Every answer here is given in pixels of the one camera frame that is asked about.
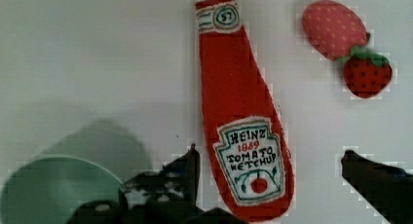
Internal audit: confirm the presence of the green metal mug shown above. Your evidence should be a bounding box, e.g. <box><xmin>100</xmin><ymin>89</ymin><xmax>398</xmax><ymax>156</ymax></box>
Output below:
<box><xmin>1</xmin><ymin>121</ymin><xmax>151</xmax><ymax>224</ymax></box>

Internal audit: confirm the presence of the red plush strawberry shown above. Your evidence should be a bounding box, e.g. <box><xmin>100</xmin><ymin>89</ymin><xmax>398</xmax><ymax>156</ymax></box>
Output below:
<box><xmin>343</xmin><ymin>46</ymin><xmax>393</xmax><ymax>98</ymax></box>

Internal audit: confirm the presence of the pink plush strawberry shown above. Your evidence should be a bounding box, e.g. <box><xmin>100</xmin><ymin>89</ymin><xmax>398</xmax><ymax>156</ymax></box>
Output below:
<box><xmin>301</xmin><ymin>0</ymin><xmax>369</xmax><ymax>60</ymax></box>

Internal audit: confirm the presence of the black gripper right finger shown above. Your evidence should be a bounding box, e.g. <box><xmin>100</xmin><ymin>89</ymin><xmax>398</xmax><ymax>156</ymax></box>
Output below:
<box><xmin>341</xmin><ymin>150</ymin><xmax>413</xmax><ymax>224</ymax></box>

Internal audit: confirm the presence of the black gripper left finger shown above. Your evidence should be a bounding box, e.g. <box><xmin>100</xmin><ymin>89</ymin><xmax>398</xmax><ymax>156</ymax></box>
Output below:
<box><xmin>67</xmin><ymin>145</ymin><xmax>247</xmax><ymax>224</ymax></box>

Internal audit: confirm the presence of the plush red ketchup bottle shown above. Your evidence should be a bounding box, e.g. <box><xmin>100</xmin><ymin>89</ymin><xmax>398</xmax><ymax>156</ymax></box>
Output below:
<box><xmin>196</xmin><ymin>0</ymin><xmax>294</xmax><ymax>222</ymax></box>

